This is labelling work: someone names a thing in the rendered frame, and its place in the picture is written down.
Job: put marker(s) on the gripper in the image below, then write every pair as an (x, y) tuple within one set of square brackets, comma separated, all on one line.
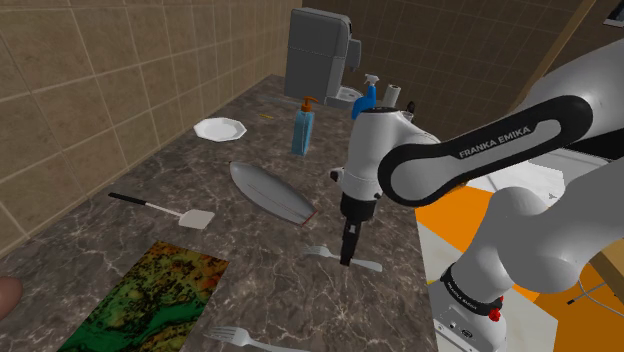
[(358, 208)]

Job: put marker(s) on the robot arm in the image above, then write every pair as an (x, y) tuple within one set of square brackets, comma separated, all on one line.
[(536, 234)]

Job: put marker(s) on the silver fork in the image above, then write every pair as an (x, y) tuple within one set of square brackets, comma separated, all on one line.
[(368, 264), (231, 335)]

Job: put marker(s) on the grey pointed oval dish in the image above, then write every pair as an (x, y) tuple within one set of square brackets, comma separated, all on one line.
[(268, 192)]

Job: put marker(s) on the blue soap dispenser orange pump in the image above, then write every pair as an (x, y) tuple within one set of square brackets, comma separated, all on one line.
[(302, 131)]

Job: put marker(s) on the blue spray bottle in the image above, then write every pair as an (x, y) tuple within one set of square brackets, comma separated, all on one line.
[(364, 101)]

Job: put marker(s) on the small yellow pencil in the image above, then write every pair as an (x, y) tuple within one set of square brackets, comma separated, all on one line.
[(266, 116)]

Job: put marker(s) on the white paper towel roll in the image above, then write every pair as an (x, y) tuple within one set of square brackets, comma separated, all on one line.
[(391, 95)]

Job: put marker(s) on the white octagonal plate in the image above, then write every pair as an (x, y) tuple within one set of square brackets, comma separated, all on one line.
[(219, 129)]

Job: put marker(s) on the grey coffee machine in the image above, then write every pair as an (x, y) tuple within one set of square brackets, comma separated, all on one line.
[(314, 53)]

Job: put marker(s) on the green orange patterned flat board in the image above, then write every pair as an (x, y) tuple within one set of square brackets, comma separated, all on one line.
[(151, 302)]

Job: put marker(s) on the brown round object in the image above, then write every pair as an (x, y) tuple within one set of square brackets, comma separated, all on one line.
[(8, 295)]

